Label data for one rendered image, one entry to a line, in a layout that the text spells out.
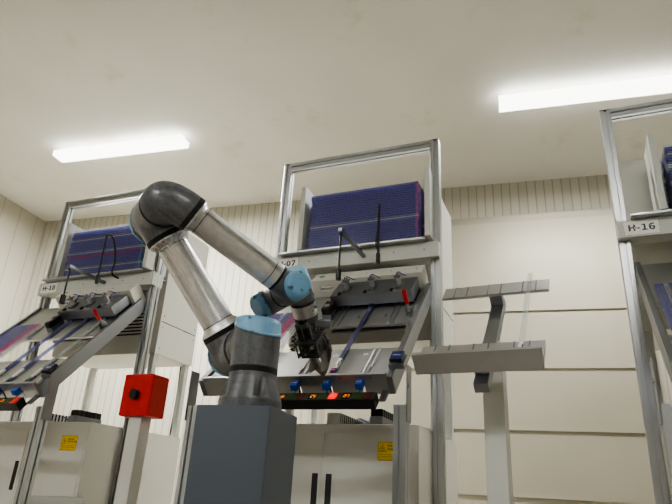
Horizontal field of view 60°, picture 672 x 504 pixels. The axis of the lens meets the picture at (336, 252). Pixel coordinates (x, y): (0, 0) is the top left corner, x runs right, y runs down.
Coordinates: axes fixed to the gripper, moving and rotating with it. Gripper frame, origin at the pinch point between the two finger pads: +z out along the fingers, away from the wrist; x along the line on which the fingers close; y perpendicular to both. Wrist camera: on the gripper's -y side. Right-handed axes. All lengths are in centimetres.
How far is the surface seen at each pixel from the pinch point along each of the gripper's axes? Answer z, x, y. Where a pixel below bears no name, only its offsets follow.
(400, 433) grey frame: 17.7, 23.0, 7.0
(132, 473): 36, -83, 7
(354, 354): 5.1, 3.6, -18.7
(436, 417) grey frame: 43, 23, -36
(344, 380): 5.0, 5.2, -2.2
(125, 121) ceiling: -83, -233, -241
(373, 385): 7.0, 14.4, -2.2
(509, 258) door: 90, 30, -317
